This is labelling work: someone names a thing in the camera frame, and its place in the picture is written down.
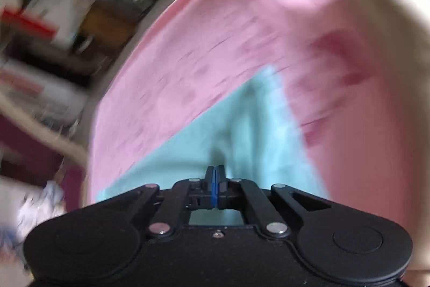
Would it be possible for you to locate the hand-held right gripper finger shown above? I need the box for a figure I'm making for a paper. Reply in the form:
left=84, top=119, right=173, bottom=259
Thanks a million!
left=215, top=166, right=332, bottom=237
left=87, top=166, right=216, bottom=237

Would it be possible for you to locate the teal shirt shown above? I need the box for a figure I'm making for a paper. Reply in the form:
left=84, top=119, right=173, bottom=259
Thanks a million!
left=96, top=65, right=331, bottom=227

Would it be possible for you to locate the pink printed blanket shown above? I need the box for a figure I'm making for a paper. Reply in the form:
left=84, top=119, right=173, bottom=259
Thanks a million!
left=84, top=0, right=430, bottom=281

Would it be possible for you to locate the grey white patterned garment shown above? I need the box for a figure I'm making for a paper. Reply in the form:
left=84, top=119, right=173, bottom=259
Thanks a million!
left=13, top=181, right=68, bottom=240

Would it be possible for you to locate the brown wooden cabinet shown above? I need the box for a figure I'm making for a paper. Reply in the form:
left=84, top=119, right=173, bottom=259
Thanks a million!
left=81, top=1, right=143, bottom=43

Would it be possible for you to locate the white box with red stripe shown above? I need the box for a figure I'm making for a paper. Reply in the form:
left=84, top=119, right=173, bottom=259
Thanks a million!
left=0, top=6, right=59, bottom=40

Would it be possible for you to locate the beige quilt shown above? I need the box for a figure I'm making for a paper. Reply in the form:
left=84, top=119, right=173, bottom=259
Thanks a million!
left=336, top=0, right=430, bottom=99

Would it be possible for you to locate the maroon chair with gold frame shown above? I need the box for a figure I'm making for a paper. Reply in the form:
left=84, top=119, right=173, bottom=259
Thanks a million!
left=0, top=98, right=88, bottom=207

